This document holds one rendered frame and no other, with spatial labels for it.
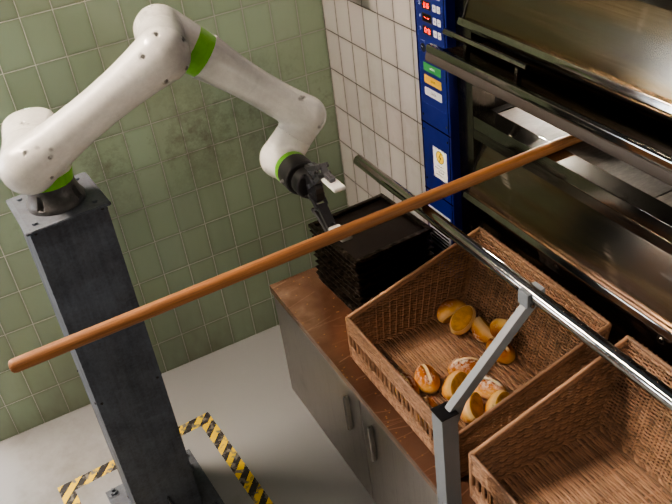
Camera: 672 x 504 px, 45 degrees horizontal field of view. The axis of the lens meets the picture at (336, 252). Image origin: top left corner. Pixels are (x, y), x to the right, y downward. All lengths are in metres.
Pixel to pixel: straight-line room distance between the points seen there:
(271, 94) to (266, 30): 0.89
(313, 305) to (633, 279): 1.07
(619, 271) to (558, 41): 0.56
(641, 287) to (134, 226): 1.80
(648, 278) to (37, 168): 1.40
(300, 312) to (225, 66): 0.92
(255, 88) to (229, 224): 1.18
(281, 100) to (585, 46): 0.74
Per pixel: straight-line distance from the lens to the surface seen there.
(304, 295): 2.69
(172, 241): 3.12
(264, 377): 3.29
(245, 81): 2.06
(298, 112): 2.11
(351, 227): 1.84
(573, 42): 1.92
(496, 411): 2.01
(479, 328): 2.40
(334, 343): 2.49
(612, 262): 2.06
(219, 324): 3.40
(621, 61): 1.83
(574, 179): 2.07
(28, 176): 1.95
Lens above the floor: 2.20
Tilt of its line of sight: 34 degrees down
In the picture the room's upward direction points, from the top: 8 degrees counter-clockwise
